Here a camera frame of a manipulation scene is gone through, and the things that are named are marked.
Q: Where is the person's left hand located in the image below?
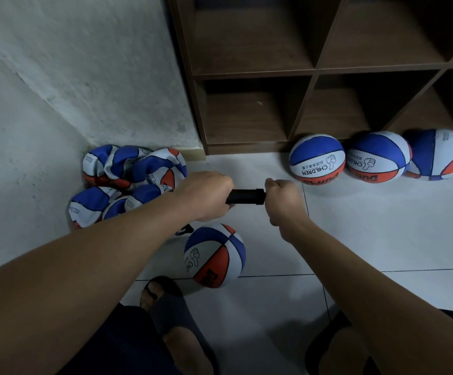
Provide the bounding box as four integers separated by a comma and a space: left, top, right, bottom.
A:
172, 171, 235, 223

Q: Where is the person's right hand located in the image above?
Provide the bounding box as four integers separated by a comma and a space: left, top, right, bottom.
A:
264, 178, 309, 244

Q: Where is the black hand pump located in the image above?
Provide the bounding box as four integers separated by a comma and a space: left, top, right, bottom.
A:
175, 189, 267, 236

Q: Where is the brown wooden cubby shelf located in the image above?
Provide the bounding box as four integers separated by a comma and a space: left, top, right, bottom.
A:
168, 0, 453, 156

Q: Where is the person's left forearm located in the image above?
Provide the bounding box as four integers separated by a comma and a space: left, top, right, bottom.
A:
0, 197, 196, 375

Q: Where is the person's right forearm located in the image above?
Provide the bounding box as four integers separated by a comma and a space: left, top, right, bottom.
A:
281, 222, 453, 375

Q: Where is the person's left foot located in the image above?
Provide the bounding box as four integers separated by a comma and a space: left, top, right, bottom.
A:
142, 281, 214, 375

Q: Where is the black sandal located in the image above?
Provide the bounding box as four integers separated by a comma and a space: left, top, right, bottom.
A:
139, 276, 220, 375
305, 310, 353, 375

